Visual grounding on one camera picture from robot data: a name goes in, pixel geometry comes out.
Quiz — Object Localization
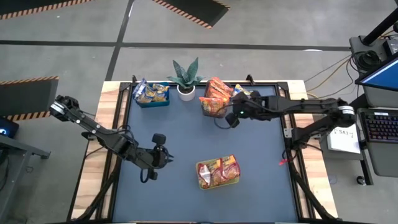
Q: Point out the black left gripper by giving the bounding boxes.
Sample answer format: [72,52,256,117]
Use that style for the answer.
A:
[130,146,175,170]

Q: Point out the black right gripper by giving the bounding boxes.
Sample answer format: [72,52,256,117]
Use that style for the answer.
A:
[231,90,273,121]

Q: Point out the yellow translucent plastic bin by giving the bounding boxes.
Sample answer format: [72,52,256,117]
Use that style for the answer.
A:
[195,154,242,190]

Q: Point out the dark grey plastic bin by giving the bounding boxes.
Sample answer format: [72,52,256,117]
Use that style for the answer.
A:
[200,80,233,119]

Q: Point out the blue-grey table mat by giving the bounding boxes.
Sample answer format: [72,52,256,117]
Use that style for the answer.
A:
[112,85,299,222]

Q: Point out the white plant pot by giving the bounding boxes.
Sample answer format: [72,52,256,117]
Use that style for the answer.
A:
[176,83,197,102]

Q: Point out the teal blue plastic bin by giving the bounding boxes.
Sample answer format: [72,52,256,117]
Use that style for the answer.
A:
[133,81,171,109]

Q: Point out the green snake plant leaves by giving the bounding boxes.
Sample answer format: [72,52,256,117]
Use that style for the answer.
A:
[166,57,206,91]

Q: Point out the black hazard-striped floor mat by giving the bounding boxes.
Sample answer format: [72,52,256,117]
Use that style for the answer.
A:
[0,76,59,121]
[152,0,231,29]
[0,0,94,20]

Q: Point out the white paper label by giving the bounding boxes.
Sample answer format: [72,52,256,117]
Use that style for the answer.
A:
[326,124,361,155]

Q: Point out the black diagonal bar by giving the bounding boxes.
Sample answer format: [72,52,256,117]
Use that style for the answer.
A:
[354,93,371,110]

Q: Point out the black backlit keyboard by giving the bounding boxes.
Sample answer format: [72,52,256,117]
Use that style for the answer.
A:
[360,110,398,146]

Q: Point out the blue-screen monitor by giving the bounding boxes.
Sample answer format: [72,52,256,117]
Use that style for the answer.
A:
[355,57,398,93]

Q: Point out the grey desk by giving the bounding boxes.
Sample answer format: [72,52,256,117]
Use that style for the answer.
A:
[0,133,52,218]

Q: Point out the black pole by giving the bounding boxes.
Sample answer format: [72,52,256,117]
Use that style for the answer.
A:
[361,7,398,47]

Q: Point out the grey equipment cart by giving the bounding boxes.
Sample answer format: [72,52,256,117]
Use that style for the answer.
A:
[319,85,398,187]

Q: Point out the black device with blue light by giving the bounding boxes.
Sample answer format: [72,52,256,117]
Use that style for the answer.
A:
[0,116,20,139]

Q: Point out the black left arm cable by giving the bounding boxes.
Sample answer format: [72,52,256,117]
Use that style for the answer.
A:
[139,166,159,184]

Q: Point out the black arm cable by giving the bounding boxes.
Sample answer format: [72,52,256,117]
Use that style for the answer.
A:
[139,166,159,184]
[213,104,237,130]

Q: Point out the black aluminium table frame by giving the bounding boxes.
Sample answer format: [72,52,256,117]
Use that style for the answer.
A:
[67,74,338,224]

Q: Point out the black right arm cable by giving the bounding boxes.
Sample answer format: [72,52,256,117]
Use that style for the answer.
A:
[213,104,237,130]

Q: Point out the black floor cable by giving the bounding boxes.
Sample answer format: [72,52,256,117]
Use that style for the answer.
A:
[303,55,352,84]

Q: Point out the yellow floor cable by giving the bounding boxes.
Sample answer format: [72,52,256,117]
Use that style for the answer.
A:
[306,58,352,100]

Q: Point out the coiled black cable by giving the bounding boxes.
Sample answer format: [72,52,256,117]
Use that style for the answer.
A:
[354,49,382,72]

